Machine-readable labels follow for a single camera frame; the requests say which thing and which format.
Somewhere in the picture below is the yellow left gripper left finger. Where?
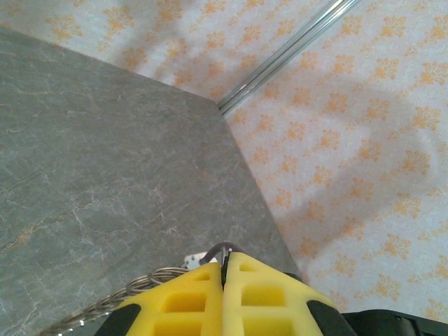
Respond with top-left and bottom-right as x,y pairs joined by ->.
93,262 -> 225,336

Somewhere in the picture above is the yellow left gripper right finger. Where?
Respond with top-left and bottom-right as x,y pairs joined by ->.
222,250 -> 358,336

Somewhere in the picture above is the beaded chain with green tag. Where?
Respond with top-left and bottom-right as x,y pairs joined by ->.
36,267 -> 192,336

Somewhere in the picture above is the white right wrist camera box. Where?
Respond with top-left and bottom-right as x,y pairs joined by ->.
184,253 -> 208,271

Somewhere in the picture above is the aluminium frame post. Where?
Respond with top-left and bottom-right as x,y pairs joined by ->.
216,0 -> 365,117

